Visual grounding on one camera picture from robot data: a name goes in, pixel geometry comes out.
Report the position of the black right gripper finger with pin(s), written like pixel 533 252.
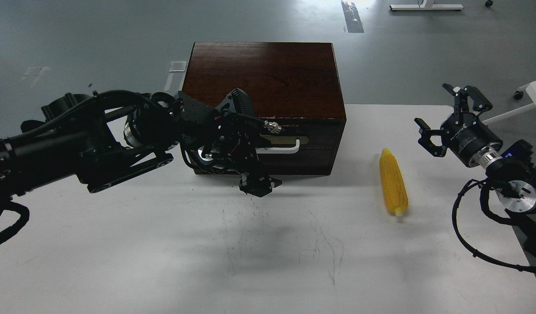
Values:
pixel 425 140
pixel 481 104

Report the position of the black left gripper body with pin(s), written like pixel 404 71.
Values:
pixel 222 139

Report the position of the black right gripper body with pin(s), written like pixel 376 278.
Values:
pixel 468 137

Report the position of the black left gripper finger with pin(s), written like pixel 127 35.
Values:
pixel 257 182

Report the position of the white drawer handle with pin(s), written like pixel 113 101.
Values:
pixel 289 148

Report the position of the yellow corn cob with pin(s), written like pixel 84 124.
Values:
pixel 393 186

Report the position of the dark wooden drawer front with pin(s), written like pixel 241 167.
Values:
pixel 311 136

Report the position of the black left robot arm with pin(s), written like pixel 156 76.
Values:
pixel 111 137

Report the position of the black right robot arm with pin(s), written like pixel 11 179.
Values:
pixel 508 193

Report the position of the dark wooden drawer cabinet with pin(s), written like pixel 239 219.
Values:
pixel 288 82

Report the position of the white desk foot bar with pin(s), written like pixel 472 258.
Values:
pixel 425 5

